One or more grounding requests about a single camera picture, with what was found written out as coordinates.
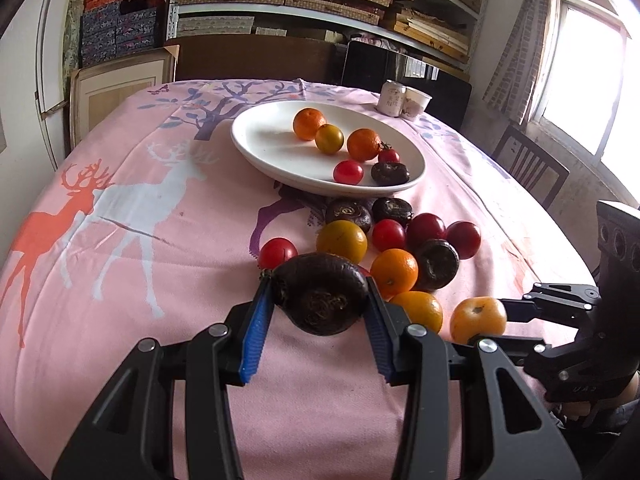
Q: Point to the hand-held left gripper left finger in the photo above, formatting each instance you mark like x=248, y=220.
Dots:
x=255, y=330

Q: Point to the stack of wooden flat boxes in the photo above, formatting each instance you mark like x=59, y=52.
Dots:
x=432, y=35

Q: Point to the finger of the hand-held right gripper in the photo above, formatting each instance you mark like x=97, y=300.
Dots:
x=550, y=302
x=522, y=347

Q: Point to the large dark water chestnut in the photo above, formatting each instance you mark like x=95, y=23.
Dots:
x=320, y=294

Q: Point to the white door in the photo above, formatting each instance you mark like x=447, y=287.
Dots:
x=50, y=60

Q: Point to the white oval plate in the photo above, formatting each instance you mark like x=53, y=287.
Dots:
x=280, y=140

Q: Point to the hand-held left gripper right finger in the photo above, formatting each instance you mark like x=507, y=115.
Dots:
x=378, y=332

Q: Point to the metal shelf rack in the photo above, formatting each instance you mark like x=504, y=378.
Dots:
x=172, y=15

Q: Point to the light wooden panel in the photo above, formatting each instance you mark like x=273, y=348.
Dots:
x=117, y=92

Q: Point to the brown wooden board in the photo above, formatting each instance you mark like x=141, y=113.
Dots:
x=250, y=60

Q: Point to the small red cherry tomato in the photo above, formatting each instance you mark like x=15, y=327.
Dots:
x=389, y=154

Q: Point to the orange mandarin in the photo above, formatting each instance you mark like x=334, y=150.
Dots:
x=419, y=310
x=309, y=124
x=364, y=144
x=393, y=270

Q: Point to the black cabinet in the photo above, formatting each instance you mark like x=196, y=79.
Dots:
x=370, y=67

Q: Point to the checked curtain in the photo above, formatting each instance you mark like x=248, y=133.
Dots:
x=520, y=45

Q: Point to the person's right hand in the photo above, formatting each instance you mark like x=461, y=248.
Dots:
x=631, y=389

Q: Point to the stack of floral boxes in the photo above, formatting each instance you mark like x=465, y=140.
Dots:
x=120, y=25

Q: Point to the orange persimmon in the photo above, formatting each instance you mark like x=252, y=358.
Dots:
x=477, y=317

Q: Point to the white paper cup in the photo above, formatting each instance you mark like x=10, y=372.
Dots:
x=416, y=103
x=391, y=98

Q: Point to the yellow tomato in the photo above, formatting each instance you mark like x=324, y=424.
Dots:
x=341, y=241
x=329, y=138

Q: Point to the window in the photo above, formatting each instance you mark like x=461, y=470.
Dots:
x=585, y=75

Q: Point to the dark wooden chair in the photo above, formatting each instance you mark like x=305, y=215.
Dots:
x=530, y=162

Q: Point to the pink deer print tablecloth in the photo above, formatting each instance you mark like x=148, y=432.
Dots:
x=150, y=260

